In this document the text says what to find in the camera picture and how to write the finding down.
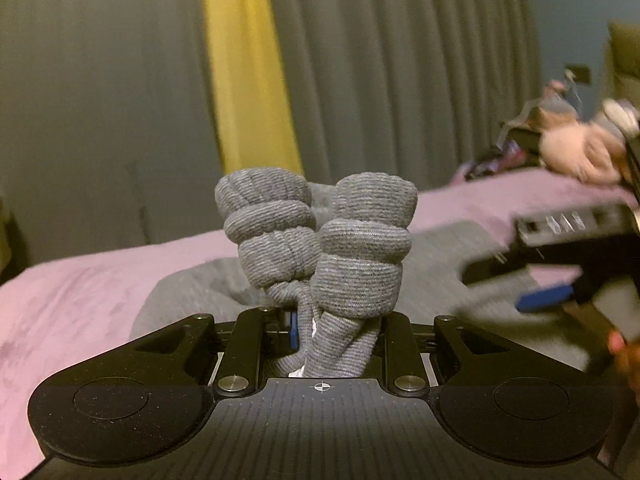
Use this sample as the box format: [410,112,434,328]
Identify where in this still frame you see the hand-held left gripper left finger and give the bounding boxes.
[100,307,301,396]

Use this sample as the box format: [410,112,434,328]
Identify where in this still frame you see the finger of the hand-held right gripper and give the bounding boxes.
[462,247,586,287]
[516,280,601,313]

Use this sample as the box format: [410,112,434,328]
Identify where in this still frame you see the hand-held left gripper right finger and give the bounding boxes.
[381,311,546,395]

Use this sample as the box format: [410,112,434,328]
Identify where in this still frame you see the grey knit pants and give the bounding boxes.
[130,170,592,379]

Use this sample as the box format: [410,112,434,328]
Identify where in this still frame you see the person's right hand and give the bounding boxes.
[606,331,640,382]

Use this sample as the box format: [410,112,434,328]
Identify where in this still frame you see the pink plush toy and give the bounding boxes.
[541,99,640,187]

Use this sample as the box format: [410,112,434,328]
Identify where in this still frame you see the pink bed sheet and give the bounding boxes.
[0,167,636,476]

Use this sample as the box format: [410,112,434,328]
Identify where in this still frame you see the grey pleated curtain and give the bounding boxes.
[265,0,547,192]
[0,0,227,283]

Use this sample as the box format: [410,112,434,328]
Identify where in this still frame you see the yellow curtain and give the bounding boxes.
[197,0,304,177]

